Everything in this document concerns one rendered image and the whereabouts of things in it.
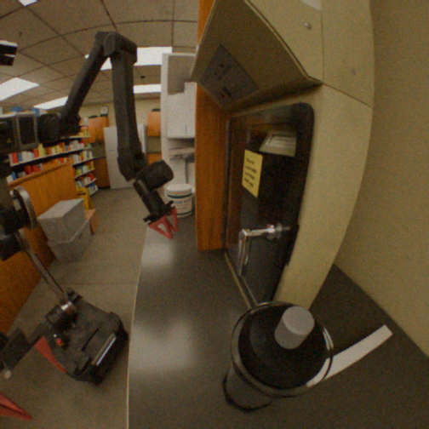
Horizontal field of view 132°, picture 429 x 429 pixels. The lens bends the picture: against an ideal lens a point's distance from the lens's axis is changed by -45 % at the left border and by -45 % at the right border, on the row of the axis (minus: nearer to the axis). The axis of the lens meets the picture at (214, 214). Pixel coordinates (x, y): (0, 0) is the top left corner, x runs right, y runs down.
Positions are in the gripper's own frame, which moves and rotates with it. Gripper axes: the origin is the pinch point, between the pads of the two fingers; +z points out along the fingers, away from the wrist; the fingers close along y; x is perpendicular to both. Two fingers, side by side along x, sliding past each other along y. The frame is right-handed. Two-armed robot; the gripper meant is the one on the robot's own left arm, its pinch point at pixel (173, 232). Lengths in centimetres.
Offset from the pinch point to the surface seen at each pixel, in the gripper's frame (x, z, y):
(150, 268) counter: 11.1, 6.2, -7.2
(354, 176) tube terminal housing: -45.8, -2.7, -18.4
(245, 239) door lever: -27.3, -1.0, -20.9
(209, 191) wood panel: -14.5, -5.5, 8.9
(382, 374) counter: -47, 40, -32
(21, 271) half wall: 204, -29, -16
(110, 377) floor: 94, 66, -37
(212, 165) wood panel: -19.3, -12.3, 9.2
